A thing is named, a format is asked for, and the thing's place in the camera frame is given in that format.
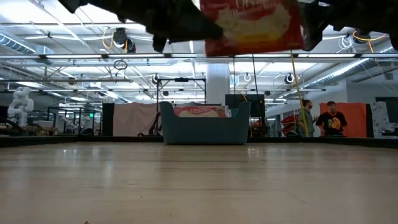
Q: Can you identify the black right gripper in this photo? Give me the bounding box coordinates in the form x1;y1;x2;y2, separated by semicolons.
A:
300;0;398;52

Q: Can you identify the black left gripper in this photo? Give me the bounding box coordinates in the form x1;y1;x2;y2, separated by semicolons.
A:
146;0;224;53

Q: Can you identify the red microwave popcorn bag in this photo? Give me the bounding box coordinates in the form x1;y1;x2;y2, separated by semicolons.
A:
200;0;305;57
173;105;231;118

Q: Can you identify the blue plastic basket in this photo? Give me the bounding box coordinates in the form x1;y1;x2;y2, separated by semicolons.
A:
159;101;252;146

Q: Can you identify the person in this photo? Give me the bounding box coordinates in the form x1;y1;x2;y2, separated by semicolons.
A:
297;99;318;138
315;100;348;138

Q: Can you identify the red storage rack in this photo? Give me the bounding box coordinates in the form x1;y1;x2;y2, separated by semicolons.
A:
280;114;300;136

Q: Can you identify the orange fabric panel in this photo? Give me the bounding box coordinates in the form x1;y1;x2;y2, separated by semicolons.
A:
319;102;368;139

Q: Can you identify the white patterned panel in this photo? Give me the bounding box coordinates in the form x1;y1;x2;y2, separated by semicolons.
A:
369;101;392;138

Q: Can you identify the black panel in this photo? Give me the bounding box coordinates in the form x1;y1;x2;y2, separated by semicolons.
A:
101;102;115;137

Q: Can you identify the white humanoid robot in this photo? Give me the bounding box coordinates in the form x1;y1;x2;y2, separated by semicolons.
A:
6;86;35;128

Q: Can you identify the black ceiling cord reel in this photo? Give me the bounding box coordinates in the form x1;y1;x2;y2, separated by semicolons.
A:
111;27;137;54
353;28;373;45

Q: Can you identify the black camera rig frame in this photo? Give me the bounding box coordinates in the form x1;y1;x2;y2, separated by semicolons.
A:
156;77;207;105

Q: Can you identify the black aluminium table frame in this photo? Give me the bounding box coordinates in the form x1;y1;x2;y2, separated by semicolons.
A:
0;133;398;149

